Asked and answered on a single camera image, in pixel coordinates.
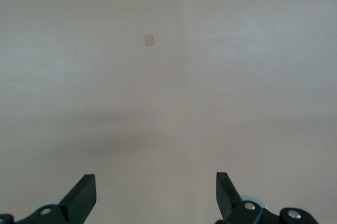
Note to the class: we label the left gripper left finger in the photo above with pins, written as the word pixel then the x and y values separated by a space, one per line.
pixel 79 203

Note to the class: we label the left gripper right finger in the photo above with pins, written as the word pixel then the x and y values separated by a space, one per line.
pixel 231 203

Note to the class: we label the brown tape patch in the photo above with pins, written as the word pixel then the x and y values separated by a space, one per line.
pixel 149 40

